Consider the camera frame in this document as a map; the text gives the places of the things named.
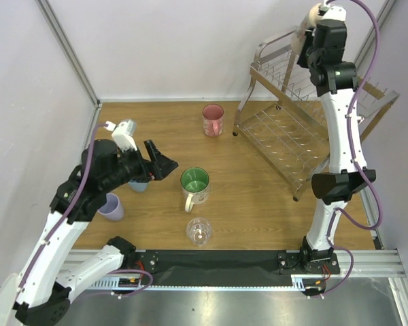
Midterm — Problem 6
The clear glass cup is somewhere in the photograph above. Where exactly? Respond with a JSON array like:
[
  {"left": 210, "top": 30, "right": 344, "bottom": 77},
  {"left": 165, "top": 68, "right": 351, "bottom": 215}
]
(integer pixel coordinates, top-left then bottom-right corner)
[{"left": 186, "top": 217, "right": 212, "bottom": 246}]

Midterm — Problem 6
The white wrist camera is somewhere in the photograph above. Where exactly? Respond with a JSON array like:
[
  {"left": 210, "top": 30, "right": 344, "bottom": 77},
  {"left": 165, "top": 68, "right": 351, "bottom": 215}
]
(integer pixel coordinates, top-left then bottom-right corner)
[
  {"left": 112, "top": 120, "right": 137, "bottom": 151},
  {"left": 319, "top": 1, "right": 347, "bottom": 22}
]

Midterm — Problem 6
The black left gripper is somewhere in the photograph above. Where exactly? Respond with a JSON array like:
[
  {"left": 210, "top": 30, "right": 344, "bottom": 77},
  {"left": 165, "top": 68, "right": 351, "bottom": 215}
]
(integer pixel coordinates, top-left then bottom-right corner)
[{"left": 102, "top": 139, "right": 178, "bottom": 192}]

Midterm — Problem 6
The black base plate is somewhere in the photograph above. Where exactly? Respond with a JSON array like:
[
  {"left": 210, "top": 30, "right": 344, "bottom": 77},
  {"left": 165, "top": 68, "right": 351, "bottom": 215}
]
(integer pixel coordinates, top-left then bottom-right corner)
[{"left": 137, "top": 250, "right": 340, "bottom": 276}]

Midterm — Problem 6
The white object bottom left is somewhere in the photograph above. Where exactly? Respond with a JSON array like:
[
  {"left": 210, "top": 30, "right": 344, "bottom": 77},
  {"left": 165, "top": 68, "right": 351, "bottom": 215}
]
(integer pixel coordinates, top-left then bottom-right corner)
[{"left": 0, "top": 273, "right": 18, "bottom": 325}]

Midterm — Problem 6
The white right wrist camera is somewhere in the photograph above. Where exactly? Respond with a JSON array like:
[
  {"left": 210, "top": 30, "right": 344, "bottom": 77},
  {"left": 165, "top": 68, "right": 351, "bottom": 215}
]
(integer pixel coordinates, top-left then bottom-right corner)
[{"left": 319, "top": 1, "right": 347, "bottom": 22}]

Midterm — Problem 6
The lilac plastic cup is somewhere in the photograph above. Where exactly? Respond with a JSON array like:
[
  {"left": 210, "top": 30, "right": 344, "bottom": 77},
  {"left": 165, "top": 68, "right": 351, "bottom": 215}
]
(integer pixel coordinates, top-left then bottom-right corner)
[{"left": 97, "top": 193, "right": 124, "bottom": 221}]

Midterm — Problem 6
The aluminium corner post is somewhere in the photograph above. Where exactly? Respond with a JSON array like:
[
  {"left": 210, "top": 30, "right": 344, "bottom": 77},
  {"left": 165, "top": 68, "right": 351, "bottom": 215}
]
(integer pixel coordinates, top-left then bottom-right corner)
[
  {"left": 35, "top": 0, "right": 101, "bottom": 107},
  {"left": 354, "top": 0, "right": 398, "bottom": 69}
]

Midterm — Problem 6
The steel wire dish rack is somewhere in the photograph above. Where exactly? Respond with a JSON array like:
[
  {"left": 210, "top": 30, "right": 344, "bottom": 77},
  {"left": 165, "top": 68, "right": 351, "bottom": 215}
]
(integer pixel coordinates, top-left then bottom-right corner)
[{"left": 231, "top": 25, "right": 401, "bottom": 202}]

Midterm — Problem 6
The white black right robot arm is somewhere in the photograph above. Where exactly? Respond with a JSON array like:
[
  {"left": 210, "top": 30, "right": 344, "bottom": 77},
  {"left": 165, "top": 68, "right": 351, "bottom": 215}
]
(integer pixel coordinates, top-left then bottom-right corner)
[{"left": 296, "top": 18, "right": 376, "bottom": 273}]

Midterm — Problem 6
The cream patterned ceramic mug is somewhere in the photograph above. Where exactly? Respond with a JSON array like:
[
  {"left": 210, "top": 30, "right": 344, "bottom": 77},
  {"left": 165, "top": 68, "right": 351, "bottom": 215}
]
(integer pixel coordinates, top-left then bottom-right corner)
[{"left": 290, "top": 3, "right": 322, "bottom": 55}]

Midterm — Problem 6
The aluminium right corner post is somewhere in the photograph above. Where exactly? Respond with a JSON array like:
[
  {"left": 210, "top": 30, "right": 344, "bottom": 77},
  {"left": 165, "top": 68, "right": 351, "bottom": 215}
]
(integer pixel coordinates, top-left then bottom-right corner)
[{"left": 354, "top": 0, "right": 398, "bottom": 69}]

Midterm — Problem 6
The pink ceramic mug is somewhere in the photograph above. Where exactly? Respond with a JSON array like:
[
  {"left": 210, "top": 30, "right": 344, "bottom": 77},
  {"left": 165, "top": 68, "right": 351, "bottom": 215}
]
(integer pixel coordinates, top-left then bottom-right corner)
[{"left": 202, "top": 104, "right": 224, "bottom": 137}]

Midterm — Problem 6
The aluminium slotted rail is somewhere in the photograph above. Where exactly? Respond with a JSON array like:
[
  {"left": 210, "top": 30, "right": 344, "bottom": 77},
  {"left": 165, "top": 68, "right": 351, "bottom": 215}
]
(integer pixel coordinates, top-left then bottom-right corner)
[{"left": 89, "top": 272, "right": 340, "bottom": 293}]

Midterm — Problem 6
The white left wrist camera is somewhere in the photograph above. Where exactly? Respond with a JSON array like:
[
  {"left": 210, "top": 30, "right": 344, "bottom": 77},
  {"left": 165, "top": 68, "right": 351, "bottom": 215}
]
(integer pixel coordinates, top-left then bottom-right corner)
[{"left": 112, "top": 120, "right": 137, "bottom": 151}]

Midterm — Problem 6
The aluminium left corner post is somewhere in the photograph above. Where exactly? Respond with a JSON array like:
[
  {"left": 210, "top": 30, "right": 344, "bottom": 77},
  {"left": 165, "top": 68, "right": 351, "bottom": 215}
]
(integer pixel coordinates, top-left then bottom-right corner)
[{"left": 35, "top": 0, "right": 101, "bottom": 107}]

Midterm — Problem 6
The blue plastic cup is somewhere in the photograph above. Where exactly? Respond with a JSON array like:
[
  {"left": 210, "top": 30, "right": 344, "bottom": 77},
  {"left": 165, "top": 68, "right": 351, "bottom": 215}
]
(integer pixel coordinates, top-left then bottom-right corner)
[{"left": 128, "top": 181, "right": 148, "bottom": 193}]

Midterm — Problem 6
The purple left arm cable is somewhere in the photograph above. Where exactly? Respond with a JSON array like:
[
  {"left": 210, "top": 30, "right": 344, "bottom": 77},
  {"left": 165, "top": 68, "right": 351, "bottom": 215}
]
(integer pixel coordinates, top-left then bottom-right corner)
[{"left": 16, "top": 122, "right": 112, "bottom": 306}]

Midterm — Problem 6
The green interior white mug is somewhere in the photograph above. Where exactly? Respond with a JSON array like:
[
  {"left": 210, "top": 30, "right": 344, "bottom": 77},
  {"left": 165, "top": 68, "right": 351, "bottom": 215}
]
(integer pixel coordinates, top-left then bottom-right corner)
[{"left": 180, "top": 167, "right": 210, "bottom": 213}]

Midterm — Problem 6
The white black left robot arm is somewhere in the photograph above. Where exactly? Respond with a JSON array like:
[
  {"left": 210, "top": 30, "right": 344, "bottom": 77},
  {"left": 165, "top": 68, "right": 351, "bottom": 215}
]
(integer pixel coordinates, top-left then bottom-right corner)
[{"left": 0, "top": 139, "right": 178, "bottom": 325}]

